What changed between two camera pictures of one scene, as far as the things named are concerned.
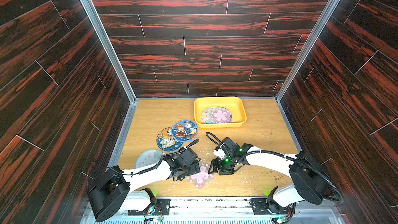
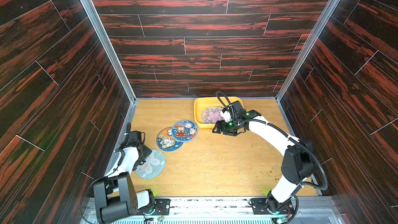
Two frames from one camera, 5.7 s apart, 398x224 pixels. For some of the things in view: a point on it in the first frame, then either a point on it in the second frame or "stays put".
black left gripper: x=195 y=169 to x=145 y=150
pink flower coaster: x=201 y=179 to x=212 y=115
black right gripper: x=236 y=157 to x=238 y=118
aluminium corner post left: x=102 y=32 stays put
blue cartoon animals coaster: x=166 y=141 stays put
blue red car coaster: x=184 y=130 stays put
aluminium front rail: x=229 y=210 stays put
